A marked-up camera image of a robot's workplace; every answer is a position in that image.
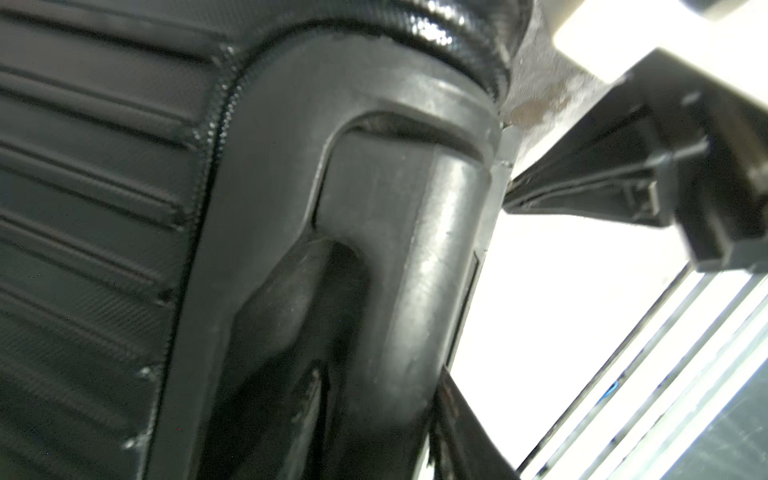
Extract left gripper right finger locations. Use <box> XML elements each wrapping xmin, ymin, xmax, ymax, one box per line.
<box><xmin>503</xmin><ymin>52</ymin><xmax>767</xmax><ymax>273</ymax></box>

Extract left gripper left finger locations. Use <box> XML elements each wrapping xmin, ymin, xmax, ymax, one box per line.
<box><xmin>434</xmin><ymin>368</ymin><xmax>519</xmax><ymax>480</ymax></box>

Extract black hard-shell suitcase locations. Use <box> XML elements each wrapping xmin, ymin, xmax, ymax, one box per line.
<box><xmin>1</xmin><ymin>1</ymin><xmax>534</xmax><ymax>479</ymax></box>

